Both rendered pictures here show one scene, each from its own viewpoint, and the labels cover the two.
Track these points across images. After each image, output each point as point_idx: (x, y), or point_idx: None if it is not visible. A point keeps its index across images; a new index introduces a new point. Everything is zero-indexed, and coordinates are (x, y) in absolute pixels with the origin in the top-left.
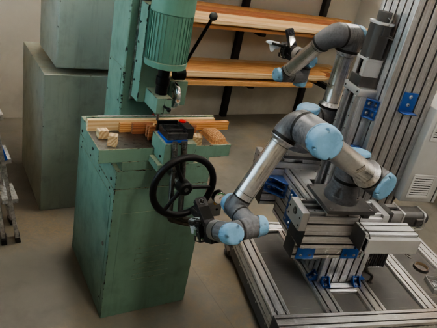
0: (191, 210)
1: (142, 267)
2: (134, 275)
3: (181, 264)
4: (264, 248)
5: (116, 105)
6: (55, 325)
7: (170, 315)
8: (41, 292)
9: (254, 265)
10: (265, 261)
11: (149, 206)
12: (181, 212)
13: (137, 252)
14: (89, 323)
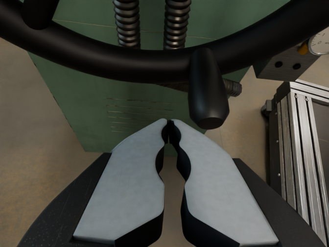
0: (193, 66)
1: (126, 123)
2: (115, 128)
3: None
4: (326, 135)
5: None
6: (34, 144)
7: (164, 174)
8: (46, 98)
9: (302, 162)
10: (321, 159)
11: (110, 12)
12: (143, 60)
13: (110, 104)
14: (70, 154)
